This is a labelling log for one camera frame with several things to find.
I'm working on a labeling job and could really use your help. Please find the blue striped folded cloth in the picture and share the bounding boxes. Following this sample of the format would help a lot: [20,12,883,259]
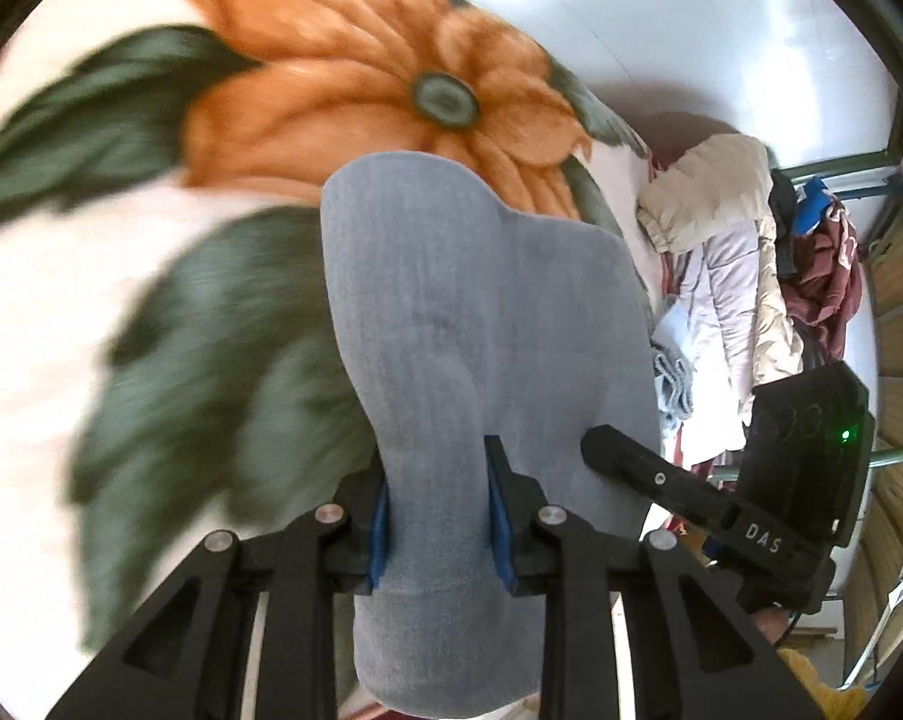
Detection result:
[650,341,697,419]

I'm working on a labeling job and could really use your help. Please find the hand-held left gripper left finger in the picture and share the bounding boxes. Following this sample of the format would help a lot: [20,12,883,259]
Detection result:
[46,457,392,720]

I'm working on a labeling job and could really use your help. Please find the floral plush blanket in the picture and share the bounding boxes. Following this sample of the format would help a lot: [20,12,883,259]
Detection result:
[0,0,651,720]

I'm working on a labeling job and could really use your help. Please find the lilac quilted comforter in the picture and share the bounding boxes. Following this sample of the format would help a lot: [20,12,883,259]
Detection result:
[665,232,769,466]

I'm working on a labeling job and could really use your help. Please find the green metal frame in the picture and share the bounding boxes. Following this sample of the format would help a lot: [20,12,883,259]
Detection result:
[777,86,903,481]

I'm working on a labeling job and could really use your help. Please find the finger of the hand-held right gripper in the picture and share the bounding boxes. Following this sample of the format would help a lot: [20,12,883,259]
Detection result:
[580,425,739,537]

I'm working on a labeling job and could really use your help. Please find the blue garment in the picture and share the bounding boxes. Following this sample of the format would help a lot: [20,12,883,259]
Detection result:
[796,175,832,239]

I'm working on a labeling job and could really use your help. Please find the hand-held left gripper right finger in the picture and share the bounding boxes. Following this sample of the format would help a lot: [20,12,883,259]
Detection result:
[483,435,823,720]

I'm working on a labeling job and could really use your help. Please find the wooden board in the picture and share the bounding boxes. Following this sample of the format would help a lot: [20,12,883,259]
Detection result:
[841,199,903,661]

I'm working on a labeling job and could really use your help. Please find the maroon cloth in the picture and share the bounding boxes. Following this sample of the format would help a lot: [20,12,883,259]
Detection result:
[785,202,866,362]

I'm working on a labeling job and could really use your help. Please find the pile of clothes and quilts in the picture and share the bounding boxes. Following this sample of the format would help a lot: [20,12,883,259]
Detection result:
[637,133,806,395]

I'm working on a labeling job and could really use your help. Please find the light blue pants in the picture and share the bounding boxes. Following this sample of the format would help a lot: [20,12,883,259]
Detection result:
[320,152,662,717]

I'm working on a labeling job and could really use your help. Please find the yellow cloth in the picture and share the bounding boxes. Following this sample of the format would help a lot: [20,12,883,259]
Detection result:
[775,645,872,720]

